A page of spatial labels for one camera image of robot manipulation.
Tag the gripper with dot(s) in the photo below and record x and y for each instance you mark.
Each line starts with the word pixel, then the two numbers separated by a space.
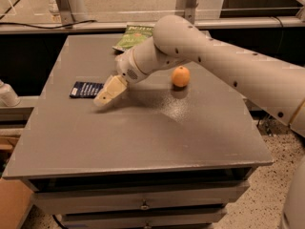
pixel 126 66

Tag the dark blue rxbar wrapper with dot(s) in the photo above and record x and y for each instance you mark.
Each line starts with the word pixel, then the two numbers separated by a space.
pixel 85 89

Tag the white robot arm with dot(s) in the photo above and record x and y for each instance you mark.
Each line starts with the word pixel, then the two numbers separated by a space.
pixel 275 86

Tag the green jalapeno chip bag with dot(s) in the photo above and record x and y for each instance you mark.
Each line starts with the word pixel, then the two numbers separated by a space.
pixel 133 35

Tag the orange fruit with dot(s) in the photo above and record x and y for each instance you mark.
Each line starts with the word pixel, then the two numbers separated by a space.
pixel 181 77

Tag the white pipe left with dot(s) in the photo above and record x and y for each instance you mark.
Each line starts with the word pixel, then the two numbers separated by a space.
pixel 8 95

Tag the cardboard box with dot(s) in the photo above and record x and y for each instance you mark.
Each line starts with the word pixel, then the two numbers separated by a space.
pixel 15 203

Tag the lower grey drawer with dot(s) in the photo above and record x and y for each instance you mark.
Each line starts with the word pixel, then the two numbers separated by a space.
pixel 145 219

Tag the grey drawer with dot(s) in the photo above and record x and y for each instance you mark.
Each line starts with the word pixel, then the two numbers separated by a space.
pixel 140 197
pixel 145 219

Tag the upper grey drawer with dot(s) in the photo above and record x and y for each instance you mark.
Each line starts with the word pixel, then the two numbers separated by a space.
pixel 140 197

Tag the metal bracket left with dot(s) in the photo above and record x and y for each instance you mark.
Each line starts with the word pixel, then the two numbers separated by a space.
pixel 64 8

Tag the metal bracket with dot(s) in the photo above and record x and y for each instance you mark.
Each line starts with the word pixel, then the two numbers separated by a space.
pixel 64 8
pixel 189 10

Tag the metal bracket right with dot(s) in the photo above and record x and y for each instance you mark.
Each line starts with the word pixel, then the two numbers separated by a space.
pixel 189 10

